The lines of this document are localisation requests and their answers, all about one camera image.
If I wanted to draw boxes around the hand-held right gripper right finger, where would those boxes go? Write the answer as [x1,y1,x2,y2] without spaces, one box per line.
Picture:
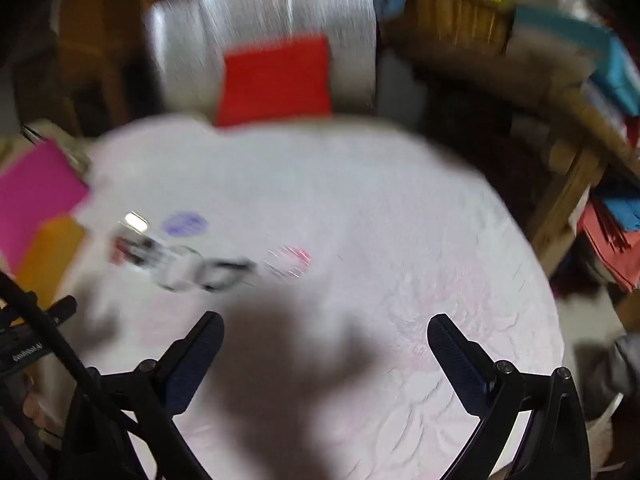
[426,313,593,480]

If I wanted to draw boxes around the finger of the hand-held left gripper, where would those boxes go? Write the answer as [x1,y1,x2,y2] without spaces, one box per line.
[42,295,78,323]

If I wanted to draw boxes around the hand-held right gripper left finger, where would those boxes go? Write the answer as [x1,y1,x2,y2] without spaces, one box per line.
[62,311,224,480]

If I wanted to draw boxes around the orange box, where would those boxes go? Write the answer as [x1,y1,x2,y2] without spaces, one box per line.
[12,215,88,311]

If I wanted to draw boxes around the white bead bracelet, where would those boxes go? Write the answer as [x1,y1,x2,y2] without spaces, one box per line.
[157,247,206,292]

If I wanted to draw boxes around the red bead bracelet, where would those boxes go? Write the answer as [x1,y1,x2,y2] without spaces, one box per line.
[264,246,312,278]

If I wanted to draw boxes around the purple bead bracelet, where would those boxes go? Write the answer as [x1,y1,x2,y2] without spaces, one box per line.
[162,211,207,237]

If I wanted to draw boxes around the person's left hand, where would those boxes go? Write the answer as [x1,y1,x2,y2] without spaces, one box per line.
[22,392,49,429]

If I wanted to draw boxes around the blurred red black object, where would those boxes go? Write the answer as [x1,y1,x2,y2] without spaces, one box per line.
[111,211,157,267]

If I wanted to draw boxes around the pink cushion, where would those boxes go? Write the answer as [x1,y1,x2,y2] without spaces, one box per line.
[0,139,91,273]

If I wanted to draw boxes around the white blanket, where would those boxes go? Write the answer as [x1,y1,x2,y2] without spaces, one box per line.
[35,115,566,480]

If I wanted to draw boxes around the grey cloth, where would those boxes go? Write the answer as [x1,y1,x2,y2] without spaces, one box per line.
[575,332,640,411]

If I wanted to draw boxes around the red folders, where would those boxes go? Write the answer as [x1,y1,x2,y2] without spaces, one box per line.
[577,195,640,291]

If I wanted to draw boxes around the wooden shelf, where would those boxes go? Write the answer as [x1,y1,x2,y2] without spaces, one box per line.
[380,25,640,276]

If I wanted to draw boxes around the wooden side table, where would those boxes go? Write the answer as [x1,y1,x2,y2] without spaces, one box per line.
[55,0,151,126]

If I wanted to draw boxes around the silver foil mat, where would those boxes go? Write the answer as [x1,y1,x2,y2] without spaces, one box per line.
[145,0,378,121]

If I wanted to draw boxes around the red cushion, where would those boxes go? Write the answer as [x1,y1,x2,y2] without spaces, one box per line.
[215,34,335,128]

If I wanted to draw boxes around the stack of books and papers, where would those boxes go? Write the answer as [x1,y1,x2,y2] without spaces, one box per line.
[510,0,640,126]

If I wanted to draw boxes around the wicker basket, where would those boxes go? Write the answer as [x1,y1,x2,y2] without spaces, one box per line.
[380,0,516,58]

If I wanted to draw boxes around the black cable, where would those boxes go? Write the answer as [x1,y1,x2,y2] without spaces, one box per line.
[0,271,166,480]

